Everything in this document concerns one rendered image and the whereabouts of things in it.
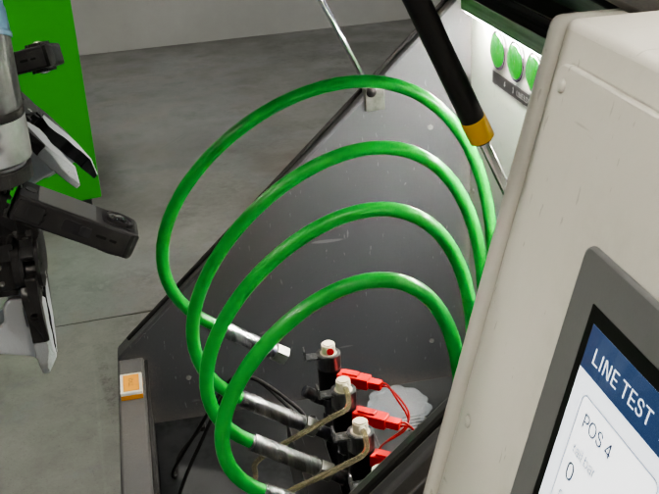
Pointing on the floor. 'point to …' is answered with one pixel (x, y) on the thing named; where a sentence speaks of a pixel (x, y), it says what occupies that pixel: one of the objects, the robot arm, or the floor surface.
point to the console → (555, 233)
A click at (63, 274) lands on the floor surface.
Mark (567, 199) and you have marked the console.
